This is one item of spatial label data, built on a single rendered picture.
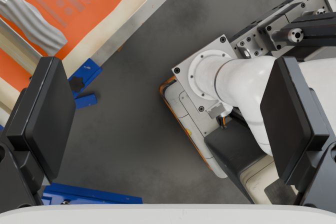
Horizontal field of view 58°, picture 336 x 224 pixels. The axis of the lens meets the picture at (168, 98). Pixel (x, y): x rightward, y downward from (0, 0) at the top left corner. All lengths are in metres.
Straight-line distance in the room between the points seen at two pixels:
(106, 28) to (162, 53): 1.01
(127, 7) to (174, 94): 0.82
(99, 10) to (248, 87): 0.56
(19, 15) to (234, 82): 0.64
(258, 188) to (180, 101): 0.69
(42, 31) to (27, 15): 0.05
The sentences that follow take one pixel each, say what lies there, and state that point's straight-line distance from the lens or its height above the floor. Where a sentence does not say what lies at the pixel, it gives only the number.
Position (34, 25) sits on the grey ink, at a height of 0.96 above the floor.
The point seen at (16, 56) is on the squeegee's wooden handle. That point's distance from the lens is 0.84.
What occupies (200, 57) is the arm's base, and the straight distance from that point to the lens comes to 0.75.
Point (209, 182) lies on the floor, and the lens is 2.18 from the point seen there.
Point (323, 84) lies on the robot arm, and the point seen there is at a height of 1.56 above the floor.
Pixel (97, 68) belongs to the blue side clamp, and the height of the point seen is 1.00.
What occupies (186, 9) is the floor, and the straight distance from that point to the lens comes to 1.93.
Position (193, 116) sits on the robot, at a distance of 1.69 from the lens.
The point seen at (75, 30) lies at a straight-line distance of 0.92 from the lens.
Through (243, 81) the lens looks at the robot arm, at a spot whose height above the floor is 1.43.
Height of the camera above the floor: 1.87
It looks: 76 degrees down
